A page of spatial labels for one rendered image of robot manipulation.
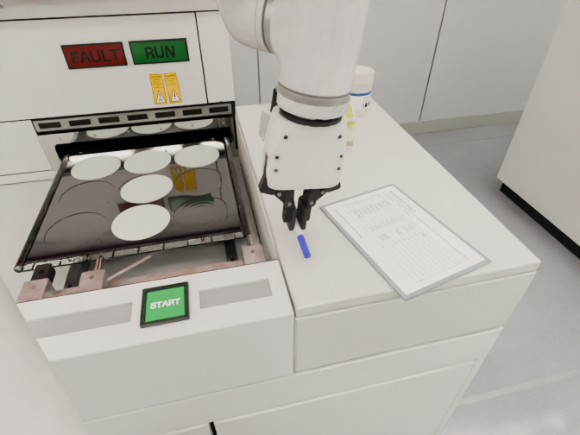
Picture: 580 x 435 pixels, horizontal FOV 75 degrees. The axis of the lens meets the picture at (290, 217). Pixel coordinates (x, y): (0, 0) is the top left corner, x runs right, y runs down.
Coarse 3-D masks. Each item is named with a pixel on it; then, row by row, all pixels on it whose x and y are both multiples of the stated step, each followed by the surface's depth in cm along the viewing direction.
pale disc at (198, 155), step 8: (184, 152) 88; (192, 152) 88; (200, 152) 88; (208, 152) 88; (216, 152) 88; (176, 160) 85; (184, 160) 85; (192, 160) 85; (200, 160) 85; (208, 160) 85
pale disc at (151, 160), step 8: (144, 152) 88; (152, 152) 88; (160, 152) 88; (128, 160) 85; (136, 160) 85; (144, 160) 85; (152, 160) 85; (160, 160) 85; (168, 160) 85; (128, 168) 82; (136, 168) 82; (144, 168) 82; (152, 168) 82; (160, 168) 82
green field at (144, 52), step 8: (184, 40) 81; (136, 48) 80; (144, 48) 80; (152, 48) 80; (160, 48) 81; (168, 48) 81; (176, 48) 81; (184, 48) 82; (136, 56) 81; (144, 56) 81; (152, 56) 81; (160, 56) 82; (168, 56) 82; (176, 56) 82; (184, 56) 83
